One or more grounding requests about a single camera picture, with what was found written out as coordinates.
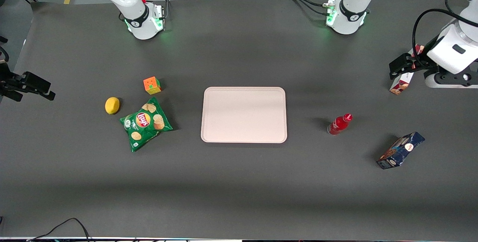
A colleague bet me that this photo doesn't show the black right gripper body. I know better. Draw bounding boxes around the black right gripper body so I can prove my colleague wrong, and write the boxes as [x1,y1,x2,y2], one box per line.
[0,61,25,94]

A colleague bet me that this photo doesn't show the red cookie box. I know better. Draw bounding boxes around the red cookie box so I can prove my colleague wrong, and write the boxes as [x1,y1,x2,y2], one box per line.
[389,44,425,95]

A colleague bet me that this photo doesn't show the blue cookie box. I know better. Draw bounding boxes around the blue cookie box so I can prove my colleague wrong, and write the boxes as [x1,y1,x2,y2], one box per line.
[376,132,426,170]

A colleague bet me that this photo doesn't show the pale pink plastic tray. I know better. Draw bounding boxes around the pale pink plastic tray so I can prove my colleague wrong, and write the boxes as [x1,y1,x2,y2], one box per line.
[201,87,288,144]

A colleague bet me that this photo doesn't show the yellow lemon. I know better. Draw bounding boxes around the yellow lemon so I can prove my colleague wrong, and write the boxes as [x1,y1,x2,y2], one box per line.
[105,97,121,115]

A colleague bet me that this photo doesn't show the red drink bottle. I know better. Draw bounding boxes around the red drink bottle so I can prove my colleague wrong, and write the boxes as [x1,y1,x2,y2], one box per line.
[327,113,353,136]

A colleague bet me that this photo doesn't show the orange Rubik's cube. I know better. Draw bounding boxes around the orange Rubik's cube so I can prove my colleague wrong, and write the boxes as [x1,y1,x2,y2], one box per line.
[143,77,162,95]

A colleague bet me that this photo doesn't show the green Lay's chips bag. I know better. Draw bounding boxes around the green Lay's chips bag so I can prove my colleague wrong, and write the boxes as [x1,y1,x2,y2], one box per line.
[120,97,174,153]

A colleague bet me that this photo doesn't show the dark grey table cover sheet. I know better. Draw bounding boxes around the dark grey table cover sheet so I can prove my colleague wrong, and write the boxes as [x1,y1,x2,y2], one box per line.
[0,0,478,241]

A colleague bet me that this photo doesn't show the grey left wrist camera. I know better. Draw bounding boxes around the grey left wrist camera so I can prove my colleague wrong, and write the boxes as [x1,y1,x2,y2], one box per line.
[424,71,478,89]

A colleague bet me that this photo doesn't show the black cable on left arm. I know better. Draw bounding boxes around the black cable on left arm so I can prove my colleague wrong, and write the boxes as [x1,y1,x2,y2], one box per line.
[412,8,478,68]

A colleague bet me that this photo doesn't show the black left base cable bundle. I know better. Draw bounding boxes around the black left base cable bundle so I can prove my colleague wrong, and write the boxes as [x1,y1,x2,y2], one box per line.
[285,0,333,16]

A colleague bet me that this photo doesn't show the thin black table edge cable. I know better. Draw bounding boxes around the thin black table edge cable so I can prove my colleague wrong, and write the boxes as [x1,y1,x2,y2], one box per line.
[25,218,92,242]

